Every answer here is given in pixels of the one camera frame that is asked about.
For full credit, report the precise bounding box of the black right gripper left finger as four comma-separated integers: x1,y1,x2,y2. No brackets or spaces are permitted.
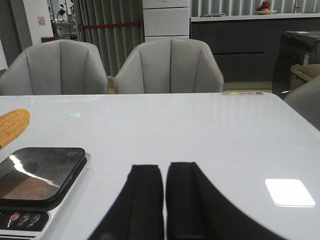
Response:
89,164,164,240

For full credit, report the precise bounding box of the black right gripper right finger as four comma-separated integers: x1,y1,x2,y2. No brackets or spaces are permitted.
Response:
165,162,281,240

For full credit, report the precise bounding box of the orange corn cob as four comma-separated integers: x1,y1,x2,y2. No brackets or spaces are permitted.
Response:
0,109,31,150

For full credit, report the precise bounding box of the electronic kitchen scale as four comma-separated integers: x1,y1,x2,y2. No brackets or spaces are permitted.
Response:
0,147,88,240

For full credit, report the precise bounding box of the right grey armchair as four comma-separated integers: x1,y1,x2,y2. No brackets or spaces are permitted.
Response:
114,38,224,94

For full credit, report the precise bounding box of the grey armchair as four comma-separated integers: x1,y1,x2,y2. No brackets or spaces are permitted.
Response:
0,39,108,96
114,38,224,94

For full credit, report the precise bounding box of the left grey armchair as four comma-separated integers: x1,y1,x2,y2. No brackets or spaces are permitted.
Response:
0,39,108,96

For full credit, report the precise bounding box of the dark grey counter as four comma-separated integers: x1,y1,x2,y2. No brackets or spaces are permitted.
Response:
190,13,320,83

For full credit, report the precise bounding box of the black glossy appliance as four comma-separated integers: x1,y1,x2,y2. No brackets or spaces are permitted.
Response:
272,31,320,99

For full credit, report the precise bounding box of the white drawer cabinet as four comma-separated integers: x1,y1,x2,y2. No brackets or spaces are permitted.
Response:
142,0,190,42

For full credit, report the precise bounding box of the red barrier tape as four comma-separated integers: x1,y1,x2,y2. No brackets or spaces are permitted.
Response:
83,21,141,29

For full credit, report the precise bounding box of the fruit bowl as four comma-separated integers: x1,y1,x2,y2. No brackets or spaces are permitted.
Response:
254,0,278,15

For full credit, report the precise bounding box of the pink wall notice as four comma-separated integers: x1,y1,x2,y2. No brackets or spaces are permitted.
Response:
37,16,46,26

